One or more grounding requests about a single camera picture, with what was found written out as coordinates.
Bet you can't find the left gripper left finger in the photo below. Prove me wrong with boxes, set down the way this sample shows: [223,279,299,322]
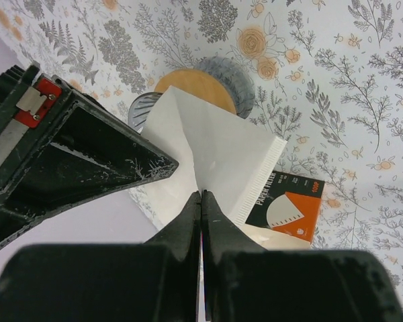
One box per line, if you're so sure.
[0,193,201,321]

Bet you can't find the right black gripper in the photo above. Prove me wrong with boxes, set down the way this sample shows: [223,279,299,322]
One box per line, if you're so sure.
[0,63,179,250]

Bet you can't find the floral table mat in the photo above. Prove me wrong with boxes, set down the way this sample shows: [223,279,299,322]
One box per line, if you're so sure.
[0,1,403,305]

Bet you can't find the single white paper filter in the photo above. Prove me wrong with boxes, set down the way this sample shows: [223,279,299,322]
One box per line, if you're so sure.
[128,87,287,229]

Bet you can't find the orange coffee filter box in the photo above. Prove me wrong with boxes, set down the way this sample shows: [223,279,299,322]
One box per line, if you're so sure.
[246,171,325,243]

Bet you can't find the stack of paper filters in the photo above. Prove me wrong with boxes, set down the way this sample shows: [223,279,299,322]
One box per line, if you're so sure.
[240,224,311,250]

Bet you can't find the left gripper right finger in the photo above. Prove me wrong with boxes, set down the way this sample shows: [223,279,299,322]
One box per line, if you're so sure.
[201,191,403,321]

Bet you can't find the glass cone dripper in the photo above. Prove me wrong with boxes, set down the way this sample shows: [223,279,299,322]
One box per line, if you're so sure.
[128,92,162,133]

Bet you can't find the wooden dripper ring holder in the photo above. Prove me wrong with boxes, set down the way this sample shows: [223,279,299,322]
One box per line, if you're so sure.
[154,68,237,115]

